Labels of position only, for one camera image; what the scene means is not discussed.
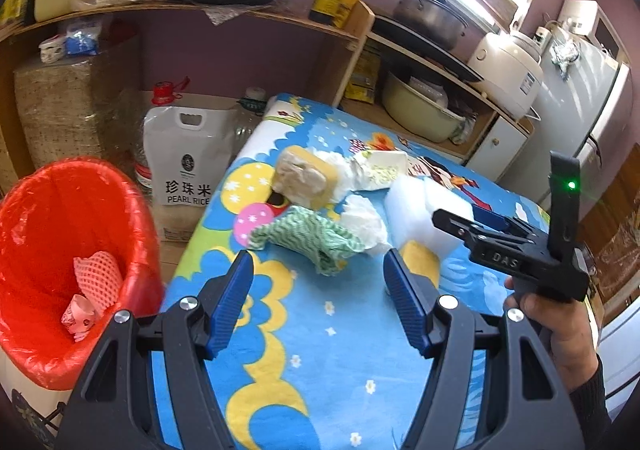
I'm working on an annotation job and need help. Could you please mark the steel pot with lid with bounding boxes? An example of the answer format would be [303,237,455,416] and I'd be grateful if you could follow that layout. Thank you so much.
[392,0,471,50]

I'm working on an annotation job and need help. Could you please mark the red trash bin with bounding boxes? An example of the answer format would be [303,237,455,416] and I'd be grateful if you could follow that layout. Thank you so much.
[0,157,166,391]

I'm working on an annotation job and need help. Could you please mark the white printed bag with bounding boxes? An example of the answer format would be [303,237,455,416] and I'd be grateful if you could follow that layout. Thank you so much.
[0,350,76,450]

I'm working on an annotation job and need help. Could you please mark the green plastic basin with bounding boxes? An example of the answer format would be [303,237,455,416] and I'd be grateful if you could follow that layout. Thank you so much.
[382,71,469,143]

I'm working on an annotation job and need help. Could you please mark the wooden shelf unit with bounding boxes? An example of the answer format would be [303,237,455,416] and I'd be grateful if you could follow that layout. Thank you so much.
[0,0,536,191]

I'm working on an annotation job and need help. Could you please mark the blue packet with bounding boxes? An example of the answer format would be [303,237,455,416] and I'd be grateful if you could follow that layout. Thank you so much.
[65,20,101,56]

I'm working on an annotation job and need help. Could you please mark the white rice cooker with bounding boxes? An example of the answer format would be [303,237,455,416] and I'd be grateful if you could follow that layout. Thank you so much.
[467,31,545,119]

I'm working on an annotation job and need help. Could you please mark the white rice bag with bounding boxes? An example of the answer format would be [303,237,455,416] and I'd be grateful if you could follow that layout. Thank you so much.
[144,106,236,243]

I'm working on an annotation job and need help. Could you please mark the small white bowl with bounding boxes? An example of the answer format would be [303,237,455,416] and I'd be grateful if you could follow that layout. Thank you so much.
[40,37,67,64]

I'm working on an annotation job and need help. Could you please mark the person's right hand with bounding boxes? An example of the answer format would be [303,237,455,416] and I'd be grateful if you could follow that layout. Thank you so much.
[504,277,601,389]

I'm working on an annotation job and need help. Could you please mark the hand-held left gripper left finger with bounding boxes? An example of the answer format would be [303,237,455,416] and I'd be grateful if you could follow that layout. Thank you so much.
[55,249,255,450]

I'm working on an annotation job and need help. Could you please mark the plastic wrapped woven box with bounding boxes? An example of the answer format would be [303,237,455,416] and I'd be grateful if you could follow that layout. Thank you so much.
[14,47,146,171]

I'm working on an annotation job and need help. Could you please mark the black induction cooker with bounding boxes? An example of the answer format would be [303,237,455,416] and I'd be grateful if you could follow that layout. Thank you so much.
[372,14,485,83]

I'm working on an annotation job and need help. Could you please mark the oil bottle with red cap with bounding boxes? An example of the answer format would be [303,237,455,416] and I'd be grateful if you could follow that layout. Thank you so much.
[131,76,192,193]

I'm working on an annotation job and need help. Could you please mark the silver refrigerator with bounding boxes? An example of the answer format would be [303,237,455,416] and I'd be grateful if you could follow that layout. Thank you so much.
[497,37,632,205]

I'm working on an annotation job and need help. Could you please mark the white cabinet door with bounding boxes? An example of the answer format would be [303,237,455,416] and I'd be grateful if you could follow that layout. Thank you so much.
[467,117,530,183]

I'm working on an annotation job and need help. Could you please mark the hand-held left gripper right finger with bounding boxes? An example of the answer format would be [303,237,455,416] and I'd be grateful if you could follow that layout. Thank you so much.
[383,248,586,450]

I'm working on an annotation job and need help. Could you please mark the white paper cup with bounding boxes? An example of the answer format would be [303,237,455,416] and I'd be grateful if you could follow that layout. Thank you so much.
[61,295,99,344]

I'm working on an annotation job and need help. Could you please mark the yellow jar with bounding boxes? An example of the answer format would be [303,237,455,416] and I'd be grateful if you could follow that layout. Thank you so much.
[1,0,30,25]

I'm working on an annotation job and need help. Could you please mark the green striped cloth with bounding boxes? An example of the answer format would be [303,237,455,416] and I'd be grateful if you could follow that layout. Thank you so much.
[247,207,366,277]

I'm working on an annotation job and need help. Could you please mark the large white foam roll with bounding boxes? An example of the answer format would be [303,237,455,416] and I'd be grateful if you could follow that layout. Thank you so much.
[384,177,476,261]

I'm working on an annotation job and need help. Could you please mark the cream takeaway box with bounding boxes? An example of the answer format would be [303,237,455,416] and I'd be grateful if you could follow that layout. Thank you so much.
[352,150,408,191]

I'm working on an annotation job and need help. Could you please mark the white lidded container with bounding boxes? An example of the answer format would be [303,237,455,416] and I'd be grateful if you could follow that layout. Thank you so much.
[410,76,448,105]

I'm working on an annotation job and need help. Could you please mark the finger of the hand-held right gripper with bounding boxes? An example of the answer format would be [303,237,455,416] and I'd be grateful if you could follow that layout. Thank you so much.
[432,208,504,253]
[472,206,549,243]

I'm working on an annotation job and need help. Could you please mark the white microwave oven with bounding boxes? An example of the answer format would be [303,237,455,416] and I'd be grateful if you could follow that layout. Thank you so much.
[559,0,626,63]

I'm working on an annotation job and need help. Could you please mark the grey cloth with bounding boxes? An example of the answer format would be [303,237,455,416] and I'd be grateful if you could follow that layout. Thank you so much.
[452,112,478,145]

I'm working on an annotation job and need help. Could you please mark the person's right forearm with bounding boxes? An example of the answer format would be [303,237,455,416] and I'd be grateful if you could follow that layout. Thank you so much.
[567,355,614,432]

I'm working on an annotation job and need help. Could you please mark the pink foam fruit net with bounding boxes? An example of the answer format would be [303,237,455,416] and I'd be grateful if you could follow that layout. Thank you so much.
[74,251,125,318]

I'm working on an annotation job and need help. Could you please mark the foil sheet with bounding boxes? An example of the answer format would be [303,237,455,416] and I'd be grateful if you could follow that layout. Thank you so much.
[202,4,273,27]

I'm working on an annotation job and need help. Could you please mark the clear plastic water bottle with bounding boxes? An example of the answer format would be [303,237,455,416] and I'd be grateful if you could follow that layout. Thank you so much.
[232,87,269,157]

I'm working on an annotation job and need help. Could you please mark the yellow sponge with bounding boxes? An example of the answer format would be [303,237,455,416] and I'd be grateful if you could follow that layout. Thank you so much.
[271,146,341,209]

